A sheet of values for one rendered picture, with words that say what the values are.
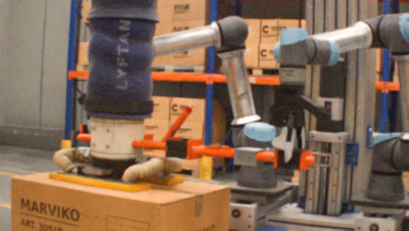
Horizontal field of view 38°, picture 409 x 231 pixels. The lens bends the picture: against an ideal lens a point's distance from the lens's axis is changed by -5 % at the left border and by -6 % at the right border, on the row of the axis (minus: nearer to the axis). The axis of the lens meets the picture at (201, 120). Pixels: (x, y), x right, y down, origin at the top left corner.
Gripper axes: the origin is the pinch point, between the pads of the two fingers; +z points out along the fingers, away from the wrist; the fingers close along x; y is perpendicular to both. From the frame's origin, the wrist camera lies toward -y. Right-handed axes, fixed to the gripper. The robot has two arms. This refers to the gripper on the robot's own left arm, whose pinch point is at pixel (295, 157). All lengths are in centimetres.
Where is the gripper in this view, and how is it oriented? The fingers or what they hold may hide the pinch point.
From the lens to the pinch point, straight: 173.0
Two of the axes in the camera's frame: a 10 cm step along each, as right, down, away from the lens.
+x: -4.9, 0.3, -8.7
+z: -0.4, 10.0, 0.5
